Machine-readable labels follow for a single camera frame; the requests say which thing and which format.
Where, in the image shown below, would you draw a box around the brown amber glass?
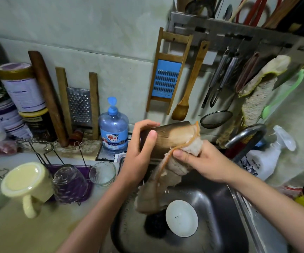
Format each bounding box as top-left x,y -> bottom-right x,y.
139,121 -> 195,158

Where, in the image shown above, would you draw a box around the brown handled knife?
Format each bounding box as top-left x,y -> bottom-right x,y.
262,0 -> 303,30

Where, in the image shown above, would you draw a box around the bamboo skewer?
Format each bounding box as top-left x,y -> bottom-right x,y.
230,0 -> 250,21

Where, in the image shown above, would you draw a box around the red handled scissors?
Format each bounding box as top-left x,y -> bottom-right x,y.
235,0 -> 282,27

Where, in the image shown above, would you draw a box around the wooden spatula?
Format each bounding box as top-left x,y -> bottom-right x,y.
171,40 -> 211,122

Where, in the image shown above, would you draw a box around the mesh strainer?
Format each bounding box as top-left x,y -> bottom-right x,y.
200,52 -> 261,130

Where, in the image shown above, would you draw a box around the wooden slicer with blue blade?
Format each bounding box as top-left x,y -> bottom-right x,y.
146,27 -> 194,115

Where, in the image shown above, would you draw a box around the wooden rolling pin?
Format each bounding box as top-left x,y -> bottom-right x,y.
28,50 -> 69,148

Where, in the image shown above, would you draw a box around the pink and white plastic bag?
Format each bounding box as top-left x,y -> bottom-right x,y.
278,184 -> 303,199

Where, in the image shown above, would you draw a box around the person's right forearm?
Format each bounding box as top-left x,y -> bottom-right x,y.
227,163 -> 304,253

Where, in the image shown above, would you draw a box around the person's left hand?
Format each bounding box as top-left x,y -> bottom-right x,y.
119,119 -> 162,189

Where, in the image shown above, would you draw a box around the beige dish cloth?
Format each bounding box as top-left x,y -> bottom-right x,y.
134,121 -> 204,215

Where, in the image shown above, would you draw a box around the white plate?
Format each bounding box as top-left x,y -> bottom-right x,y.
165,200 -> 199,238

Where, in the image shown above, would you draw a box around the yellow mug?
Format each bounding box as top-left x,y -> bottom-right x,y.
0,162 -> 54,219

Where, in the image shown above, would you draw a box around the dark metal ladle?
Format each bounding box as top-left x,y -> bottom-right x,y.
185,0 -> 216,18

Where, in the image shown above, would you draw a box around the black wire scourer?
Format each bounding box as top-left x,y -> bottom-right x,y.
144,210 -> 170,239

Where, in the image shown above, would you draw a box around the wooden framed metal grater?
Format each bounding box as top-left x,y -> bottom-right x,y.
55,67 -> 101,141

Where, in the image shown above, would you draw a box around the metal peeler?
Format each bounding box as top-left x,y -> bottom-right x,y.
202,47 -> 230,110
210,50 -> 241,108

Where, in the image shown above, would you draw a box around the person's right hand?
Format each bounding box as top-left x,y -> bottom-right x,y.
172,140 -> 240,183

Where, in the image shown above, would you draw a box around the metal wire cup rack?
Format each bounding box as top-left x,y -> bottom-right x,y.
0,137 -> 97,206

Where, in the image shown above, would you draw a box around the small blue water bottle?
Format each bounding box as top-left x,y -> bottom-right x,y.
99,96 -> 129,152

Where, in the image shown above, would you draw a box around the white spray bottle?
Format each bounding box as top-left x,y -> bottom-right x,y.
239,125 -> 297,181

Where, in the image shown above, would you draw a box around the wall mounted metal utensil rack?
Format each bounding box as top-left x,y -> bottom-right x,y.
167,11 -> 304,53

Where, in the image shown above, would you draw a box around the stack of labelled tin cans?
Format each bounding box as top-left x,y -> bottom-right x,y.
0,62 -> 55,143

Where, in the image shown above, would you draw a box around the wooden scoop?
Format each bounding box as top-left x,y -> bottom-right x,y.
176,0 -> 194,13

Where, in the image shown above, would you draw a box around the person's left forearm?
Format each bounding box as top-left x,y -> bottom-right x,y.
57,176 -> 142,253

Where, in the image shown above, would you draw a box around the metal faucet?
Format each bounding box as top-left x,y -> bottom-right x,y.
223,124 -> 268,164

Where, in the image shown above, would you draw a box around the purple plastic tray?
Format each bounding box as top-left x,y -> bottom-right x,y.
45,163 -> 96,202

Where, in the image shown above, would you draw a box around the bundle of dark chopsticks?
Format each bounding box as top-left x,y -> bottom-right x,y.
210,0 -> 227,19

